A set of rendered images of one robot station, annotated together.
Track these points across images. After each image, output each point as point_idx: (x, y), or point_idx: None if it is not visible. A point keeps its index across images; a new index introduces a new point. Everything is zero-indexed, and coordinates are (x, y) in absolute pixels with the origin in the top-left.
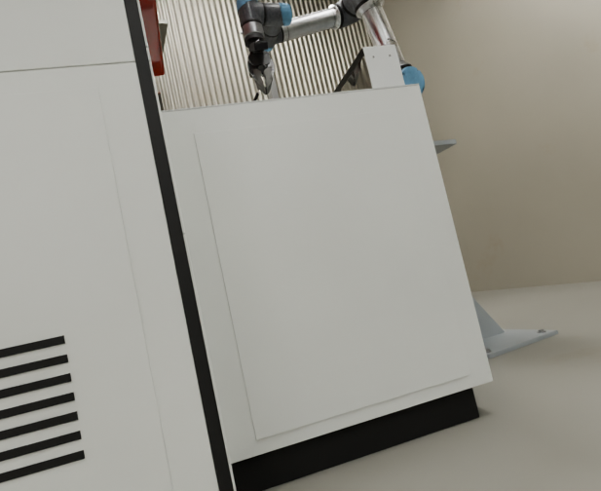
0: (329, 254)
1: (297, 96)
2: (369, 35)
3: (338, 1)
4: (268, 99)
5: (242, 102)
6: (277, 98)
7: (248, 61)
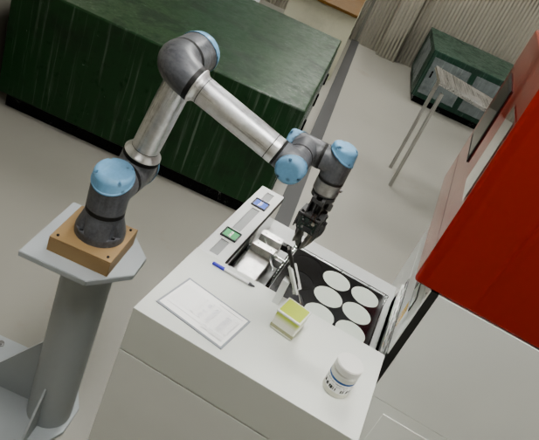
0: None
1: (325, 248)
2: (176, 115)
3: (200, 61)
4: (341, 257)
5: (355, 264)
6: (336, 254)
7: (326, 223)
